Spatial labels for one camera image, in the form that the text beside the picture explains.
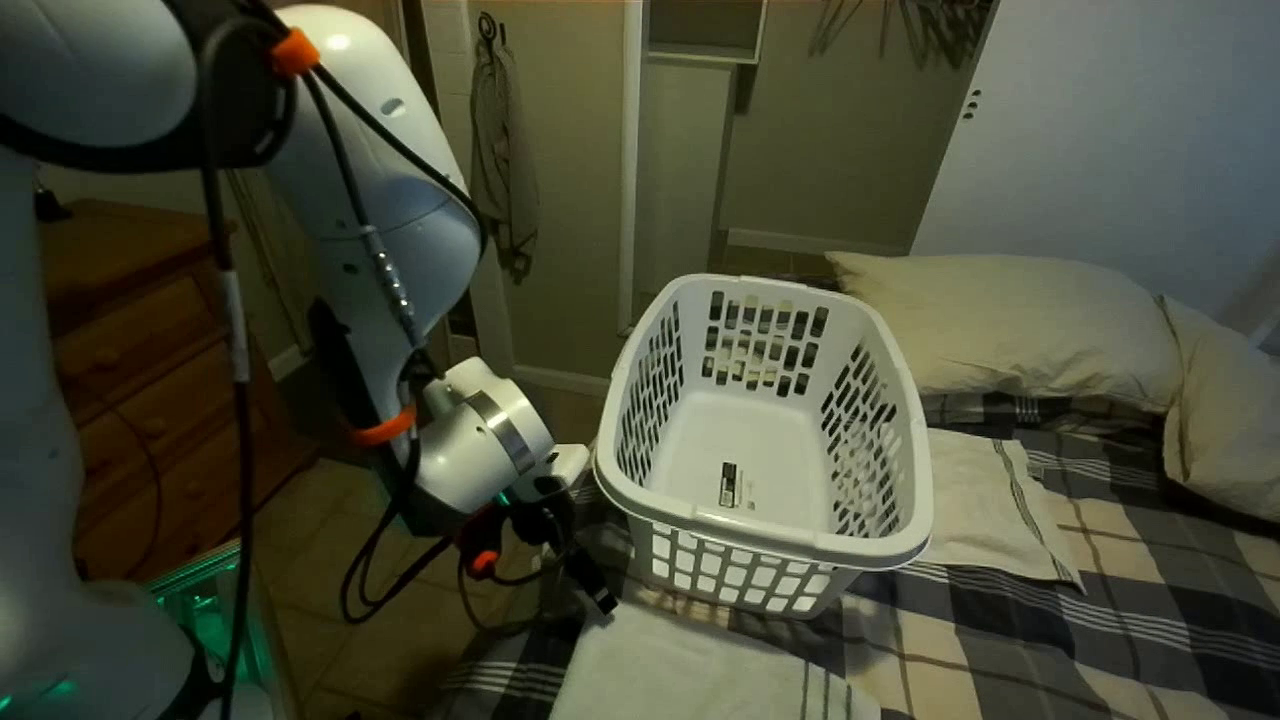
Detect white striped towel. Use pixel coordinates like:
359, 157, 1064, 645
546, 597, 874, 720

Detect large tan pillow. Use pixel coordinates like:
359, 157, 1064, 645
819, 246, 1187, 418

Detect beige cloth with stripe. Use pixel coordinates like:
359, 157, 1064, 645
918, 425, 1088, 591

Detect aluminium robot stand green light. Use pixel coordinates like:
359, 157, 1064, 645
140, 536, 288, 720

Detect hanging cords on wall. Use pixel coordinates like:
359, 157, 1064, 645
468, 9, 550, 287

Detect white closet door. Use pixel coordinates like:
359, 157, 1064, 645
907, 0, 1280, 329

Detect wooden dresser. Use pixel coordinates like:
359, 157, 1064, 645
35, 195, 328, 583

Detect white plastic laundry basket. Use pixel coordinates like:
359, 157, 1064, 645
587, 269, 941, 622

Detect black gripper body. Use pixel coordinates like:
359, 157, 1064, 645
508, 441, 599, 550

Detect small light pillow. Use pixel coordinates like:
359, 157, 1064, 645
1158, 293, 1280, 526

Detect wire clothes hangers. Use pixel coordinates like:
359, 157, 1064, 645
805, 0, 1006, 72

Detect plaid bed comforter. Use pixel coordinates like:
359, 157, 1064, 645
435, 383, 1280, 720

